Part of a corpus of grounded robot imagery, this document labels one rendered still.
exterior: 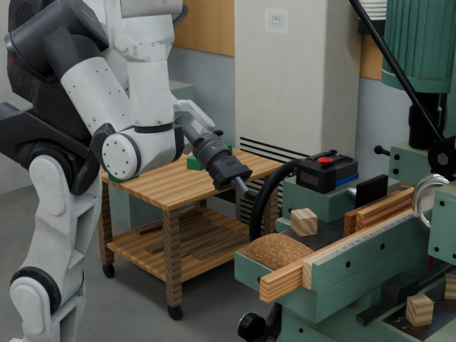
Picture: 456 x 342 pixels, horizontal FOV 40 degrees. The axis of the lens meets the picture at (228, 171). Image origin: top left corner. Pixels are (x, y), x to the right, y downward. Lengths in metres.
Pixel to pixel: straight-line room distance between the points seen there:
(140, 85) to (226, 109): 2.55
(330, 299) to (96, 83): 0.55
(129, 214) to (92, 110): 2.32
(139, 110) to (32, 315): 0.81
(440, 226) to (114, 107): 0.58
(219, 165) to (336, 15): 1.21
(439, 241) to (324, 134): 1.75
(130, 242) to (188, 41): 1.32
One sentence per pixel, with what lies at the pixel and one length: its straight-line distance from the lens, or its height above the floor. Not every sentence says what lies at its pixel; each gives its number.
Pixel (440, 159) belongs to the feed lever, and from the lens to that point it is 1.10.
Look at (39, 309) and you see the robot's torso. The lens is 1.68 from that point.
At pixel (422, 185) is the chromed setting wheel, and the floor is 1.05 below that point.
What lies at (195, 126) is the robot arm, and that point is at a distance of 1.79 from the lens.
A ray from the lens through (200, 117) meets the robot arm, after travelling 1.79.
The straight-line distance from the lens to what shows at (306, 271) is 1.10.
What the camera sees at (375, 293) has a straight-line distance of 1.25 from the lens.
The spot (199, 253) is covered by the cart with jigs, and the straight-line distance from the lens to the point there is 2.73.
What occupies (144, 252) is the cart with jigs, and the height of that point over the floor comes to 0.18.
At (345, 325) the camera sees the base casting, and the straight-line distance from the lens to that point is 1.28.
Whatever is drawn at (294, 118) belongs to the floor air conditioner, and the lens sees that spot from 2.86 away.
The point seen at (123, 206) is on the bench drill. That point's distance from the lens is 3.44.
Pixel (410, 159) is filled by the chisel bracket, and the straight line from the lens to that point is 1.30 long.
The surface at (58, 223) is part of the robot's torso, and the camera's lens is 1.55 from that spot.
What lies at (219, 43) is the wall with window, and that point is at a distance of 3.51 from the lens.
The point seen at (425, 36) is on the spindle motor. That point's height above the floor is 1.30.
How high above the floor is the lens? 1.47
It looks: 20 degrees down
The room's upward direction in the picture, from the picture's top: 1 degrees counter-clockwise
